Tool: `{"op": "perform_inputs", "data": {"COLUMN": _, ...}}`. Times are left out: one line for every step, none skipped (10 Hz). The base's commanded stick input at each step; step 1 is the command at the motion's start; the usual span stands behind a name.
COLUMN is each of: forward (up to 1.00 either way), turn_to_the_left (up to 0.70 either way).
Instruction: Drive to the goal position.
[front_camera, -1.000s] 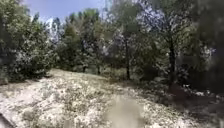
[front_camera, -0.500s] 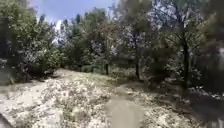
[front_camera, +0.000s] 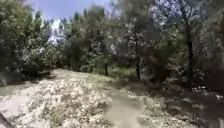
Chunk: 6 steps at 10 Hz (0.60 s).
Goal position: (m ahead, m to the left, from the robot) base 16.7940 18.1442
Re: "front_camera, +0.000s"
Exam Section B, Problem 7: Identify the dry grass ground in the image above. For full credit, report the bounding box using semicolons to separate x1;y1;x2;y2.
0;68;224;128

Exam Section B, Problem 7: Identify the wood of green trees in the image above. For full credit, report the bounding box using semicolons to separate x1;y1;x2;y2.
0;0;224;93

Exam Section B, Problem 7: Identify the pale dirt path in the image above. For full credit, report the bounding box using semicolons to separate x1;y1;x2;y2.
99;78;158;128

